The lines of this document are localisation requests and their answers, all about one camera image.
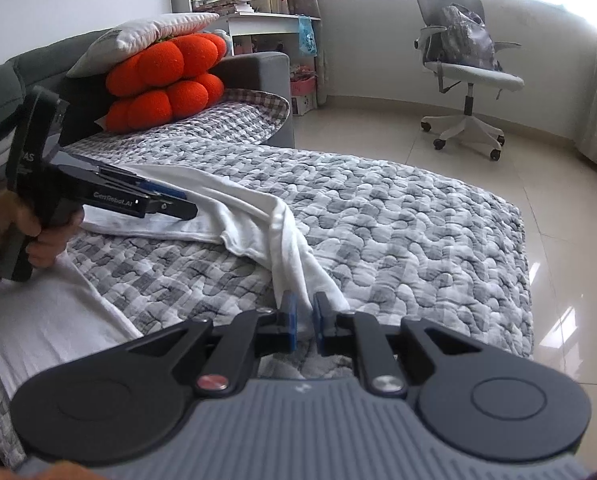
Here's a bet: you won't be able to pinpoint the white desk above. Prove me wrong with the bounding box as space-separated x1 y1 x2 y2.
222 12 324 111

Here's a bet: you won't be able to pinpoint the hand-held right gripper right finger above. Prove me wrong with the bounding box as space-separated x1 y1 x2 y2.
313 291 484 397

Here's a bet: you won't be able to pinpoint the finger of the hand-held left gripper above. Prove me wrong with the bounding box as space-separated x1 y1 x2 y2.
97 164 188 201
145 198 199 222

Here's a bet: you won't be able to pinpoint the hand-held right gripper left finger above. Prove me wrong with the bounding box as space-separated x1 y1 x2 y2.
128 290 299 397

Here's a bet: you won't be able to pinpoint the person's left hand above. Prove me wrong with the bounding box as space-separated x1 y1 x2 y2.
0 192 85 283

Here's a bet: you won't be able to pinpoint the white pants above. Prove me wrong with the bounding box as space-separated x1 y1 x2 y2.
0 162 352 396

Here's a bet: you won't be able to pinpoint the blue plastic bag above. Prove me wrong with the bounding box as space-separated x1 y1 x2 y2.
297 15 318 59

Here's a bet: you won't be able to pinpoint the white office chair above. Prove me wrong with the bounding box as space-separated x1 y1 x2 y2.
411 0 525 162

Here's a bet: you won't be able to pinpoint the grey patterned bag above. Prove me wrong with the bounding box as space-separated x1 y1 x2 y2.
441 4 499 72

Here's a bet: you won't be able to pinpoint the grey quilted blanket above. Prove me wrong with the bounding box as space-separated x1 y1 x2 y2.
0 87 534 468

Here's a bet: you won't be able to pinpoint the dark grey sofa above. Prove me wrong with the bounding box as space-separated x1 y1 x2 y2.
0 37 296 181

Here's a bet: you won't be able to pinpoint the light grey printed pillow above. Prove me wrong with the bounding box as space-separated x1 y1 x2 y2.
66 11 222 79

